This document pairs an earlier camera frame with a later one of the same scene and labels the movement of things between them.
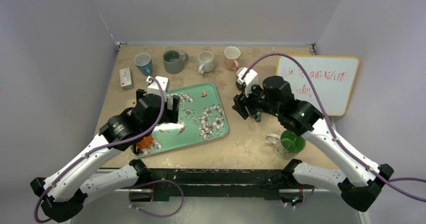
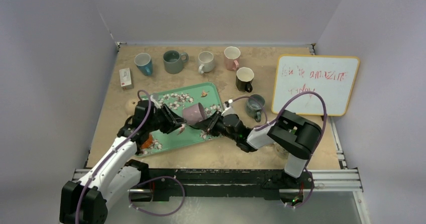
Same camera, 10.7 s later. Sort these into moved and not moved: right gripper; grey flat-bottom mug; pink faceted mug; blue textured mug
Moved: right gripper
Not moved: grey flat-bottom mug; blue textured mug; pink faceted mug
